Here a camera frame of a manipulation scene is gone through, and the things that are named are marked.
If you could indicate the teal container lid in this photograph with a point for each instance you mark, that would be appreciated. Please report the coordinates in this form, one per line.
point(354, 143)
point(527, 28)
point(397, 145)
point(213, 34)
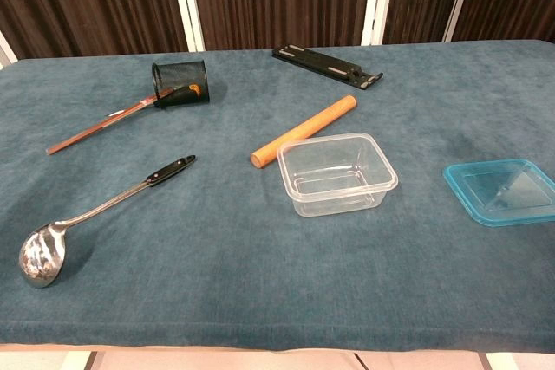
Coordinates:
point(498, 196)

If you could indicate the clear plastic container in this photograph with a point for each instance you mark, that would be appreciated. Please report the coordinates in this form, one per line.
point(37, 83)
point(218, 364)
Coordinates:
point(303, 206)

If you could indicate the wooden rolling pin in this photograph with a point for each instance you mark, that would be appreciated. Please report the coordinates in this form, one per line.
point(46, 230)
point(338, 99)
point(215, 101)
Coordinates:
point(303, 129)

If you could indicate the black flat folding stand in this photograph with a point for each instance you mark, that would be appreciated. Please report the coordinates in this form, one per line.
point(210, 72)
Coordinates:
point(321, 64)

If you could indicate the blue velvet tablecloth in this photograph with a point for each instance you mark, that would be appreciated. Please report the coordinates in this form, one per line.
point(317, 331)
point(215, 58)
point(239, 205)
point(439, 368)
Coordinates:
point(217, 257)

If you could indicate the black tool with orange grip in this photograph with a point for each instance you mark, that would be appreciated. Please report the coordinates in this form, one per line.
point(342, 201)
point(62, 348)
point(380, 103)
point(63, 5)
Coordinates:
point(182, 95)

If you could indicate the black mesh pen cup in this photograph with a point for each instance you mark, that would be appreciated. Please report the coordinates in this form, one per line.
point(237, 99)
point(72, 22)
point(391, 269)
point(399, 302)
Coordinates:
point(186, 73)

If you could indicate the reddish brown chopstick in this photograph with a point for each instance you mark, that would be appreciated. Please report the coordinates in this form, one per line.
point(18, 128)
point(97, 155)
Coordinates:
point(65, 146)
point(108, 122)

